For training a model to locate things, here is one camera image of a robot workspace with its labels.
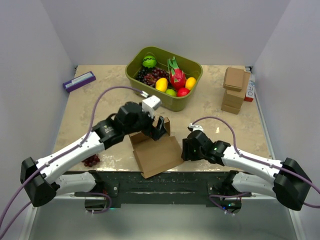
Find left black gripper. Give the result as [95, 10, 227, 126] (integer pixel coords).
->
[124, 106, 167, 141]

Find brown cardboard paper box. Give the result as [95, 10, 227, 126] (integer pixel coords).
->
[129, 117, 184, 179]

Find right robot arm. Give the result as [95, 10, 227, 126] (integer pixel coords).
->
[181, 130, 311, 211]

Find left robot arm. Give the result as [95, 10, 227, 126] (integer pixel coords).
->
[20, 95, 167, 207]

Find white red printed box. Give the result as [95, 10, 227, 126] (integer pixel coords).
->
[244, 74, 256, 102]

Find top folded cardboard box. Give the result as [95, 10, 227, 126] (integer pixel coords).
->
[222, 67, 245, 92]

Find purple flat box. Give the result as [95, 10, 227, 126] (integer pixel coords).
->
[62, 71, 96, 93]

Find green lime toy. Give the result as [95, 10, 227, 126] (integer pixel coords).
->
[165, 88, 177, 97]

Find red apple toy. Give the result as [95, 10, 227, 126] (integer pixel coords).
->
[176, 87, 190, 97]

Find yellow mango toy left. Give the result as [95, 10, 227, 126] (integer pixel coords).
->
[155, 77, 168, 92]

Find yellow mango toy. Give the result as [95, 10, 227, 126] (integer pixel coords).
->
[155, 77, 168, 92]
[185, 77, 197, 91]

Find red grape bunch in bin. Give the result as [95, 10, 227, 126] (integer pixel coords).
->
[143, 67, 169, 88]

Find olive green plastic bin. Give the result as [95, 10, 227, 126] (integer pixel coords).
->
[125, 46, 203, 112]

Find pink dragon fruit toy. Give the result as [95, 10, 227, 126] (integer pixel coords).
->
[167, 56, 187, 91]

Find yellow mango toy right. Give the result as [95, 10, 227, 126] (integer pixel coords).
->
[185, 77, 197, 91]

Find dark purple grape bunch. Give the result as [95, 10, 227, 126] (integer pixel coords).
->
[135, 67, 150, 83]

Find green watermelon toy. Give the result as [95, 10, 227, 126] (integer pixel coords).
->
[142, 55, 157, 69]

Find red grape bunch on table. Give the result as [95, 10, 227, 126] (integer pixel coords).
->
[82, 154, 100, 168]

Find stack of folded cardboard boxes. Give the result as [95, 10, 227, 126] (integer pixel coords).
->
[221, 70, 251, 115]

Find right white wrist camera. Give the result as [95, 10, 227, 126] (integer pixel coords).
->
[187, 123, 204, 132]

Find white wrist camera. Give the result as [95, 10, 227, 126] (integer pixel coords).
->
[141, 95, 162, 119]
[187, 123, 204, 132]

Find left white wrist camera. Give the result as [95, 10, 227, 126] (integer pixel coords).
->
[141, 95, 162, 119]

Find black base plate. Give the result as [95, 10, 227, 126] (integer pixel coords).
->
[75, 170, 242, 213]

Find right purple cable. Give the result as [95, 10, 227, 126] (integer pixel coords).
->
[192, 116, 320, 216]

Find purple cable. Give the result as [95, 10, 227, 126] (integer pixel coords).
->
[192, 116, 320, 216]
[0, 86, 151, 232]

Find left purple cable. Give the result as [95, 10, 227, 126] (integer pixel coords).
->
[0, 86, 151, 232]

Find aluminium frame rail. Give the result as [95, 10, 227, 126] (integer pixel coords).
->
[21, 194, 306, 240]

